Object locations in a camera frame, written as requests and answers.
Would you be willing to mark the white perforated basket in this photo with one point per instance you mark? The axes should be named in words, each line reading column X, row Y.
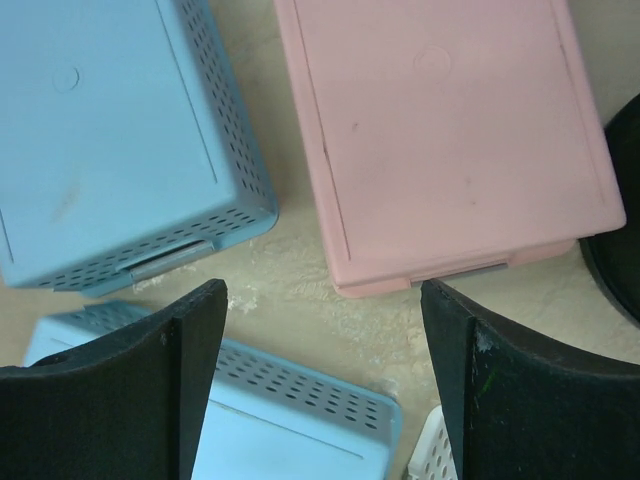
column 432, row 458

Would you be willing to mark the pink perforated basket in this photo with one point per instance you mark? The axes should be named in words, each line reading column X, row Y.
column 444, row 137

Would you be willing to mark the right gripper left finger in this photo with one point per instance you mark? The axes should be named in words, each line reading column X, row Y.
column 127, row 405

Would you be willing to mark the shallow blue perforated basket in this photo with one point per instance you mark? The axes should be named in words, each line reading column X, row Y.
column 265, row 417

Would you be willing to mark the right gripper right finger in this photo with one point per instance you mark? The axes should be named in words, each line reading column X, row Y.
column 518, row 404

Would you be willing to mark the tall blue perforated basket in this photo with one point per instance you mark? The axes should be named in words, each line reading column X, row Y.
column 126, row 146

